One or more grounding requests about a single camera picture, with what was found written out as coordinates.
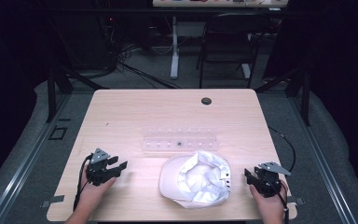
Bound black floor cables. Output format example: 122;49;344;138
105;43;181;90

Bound hand-held gripper black cable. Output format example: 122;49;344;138
73;153;93;212
274;178;291;224

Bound clear plastic rack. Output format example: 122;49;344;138
141;125;220;154

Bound aluminium floor rail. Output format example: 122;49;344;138
0;92;73;224
287;94;358;224

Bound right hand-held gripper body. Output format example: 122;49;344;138
254;161;293;199

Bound white desk leg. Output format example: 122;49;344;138
170;15;181;80
241;63;252;79

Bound grey tape tab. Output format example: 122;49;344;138
39;194;66;209
286;196;306;206

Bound person's right hand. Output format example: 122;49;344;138
249;179;290;217

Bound white baseball cap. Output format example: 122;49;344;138
158;150;232;210

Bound black tape square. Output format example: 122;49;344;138
48;125;69;141

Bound left hand-held gripper black cable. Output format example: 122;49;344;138
73;153;93;212

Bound black chair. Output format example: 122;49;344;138
196;12;272;90

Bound black metal stand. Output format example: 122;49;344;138
45;60;110;123
254;60;312;127

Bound black computer tower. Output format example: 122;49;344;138
55;12;117;71

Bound right hand-held gripper black cable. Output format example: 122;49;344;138
274;178;291;224

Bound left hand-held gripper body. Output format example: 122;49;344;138
86;147;119;188

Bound thin black cable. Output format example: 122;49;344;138
268;126;296;173

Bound person's left hand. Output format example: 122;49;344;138
75;173;117;215

